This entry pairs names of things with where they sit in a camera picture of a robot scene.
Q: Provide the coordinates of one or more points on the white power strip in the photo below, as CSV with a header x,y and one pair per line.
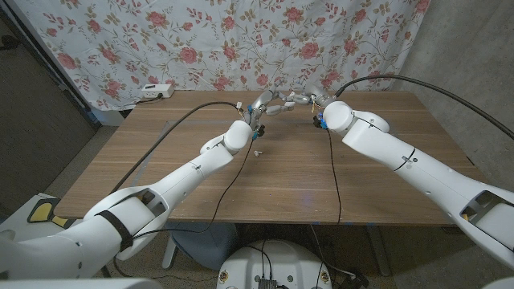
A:
x,y
157,91

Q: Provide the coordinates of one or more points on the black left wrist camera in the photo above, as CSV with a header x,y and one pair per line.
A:
x,y
259,131

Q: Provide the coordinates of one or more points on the white shoe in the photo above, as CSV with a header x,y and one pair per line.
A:
x,y
5,234

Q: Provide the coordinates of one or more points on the white table leg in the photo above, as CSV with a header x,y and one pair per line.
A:
x,y
169,252

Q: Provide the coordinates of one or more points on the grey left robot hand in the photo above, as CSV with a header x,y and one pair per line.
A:
x,y
261,105

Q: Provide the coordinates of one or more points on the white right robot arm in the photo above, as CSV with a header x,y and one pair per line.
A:
x,y
421,164

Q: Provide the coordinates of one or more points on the white robot torso edge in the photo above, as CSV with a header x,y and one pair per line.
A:
x,y
80,284

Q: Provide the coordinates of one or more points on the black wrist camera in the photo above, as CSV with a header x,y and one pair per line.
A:
x,y
318,121
259,131

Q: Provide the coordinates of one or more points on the black power adapter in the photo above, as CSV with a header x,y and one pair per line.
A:
x,y
355,281

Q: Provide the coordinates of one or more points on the white yellow black floor mat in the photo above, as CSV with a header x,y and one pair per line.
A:
x,y
40,212

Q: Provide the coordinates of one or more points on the white robot torso base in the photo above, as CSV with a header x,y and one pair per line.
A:
x,y
277,261

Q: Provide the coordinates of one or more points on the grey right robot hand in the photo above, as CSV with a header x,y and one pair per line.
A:
x,y
315,96

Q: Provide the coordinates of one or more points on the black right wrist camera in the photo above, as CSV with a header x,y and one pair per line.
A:
x,y
318,121

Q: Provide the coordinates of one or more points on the grey table leg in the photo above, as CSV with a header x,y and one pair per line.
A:
x,y
378,251

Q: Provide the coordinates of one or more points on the floral backdrop cloth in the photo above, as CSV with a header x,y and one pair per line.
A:
x,y
241,40

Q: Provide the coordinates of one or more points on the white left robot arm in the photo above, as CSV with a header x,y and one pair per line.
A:
x,y
180,176

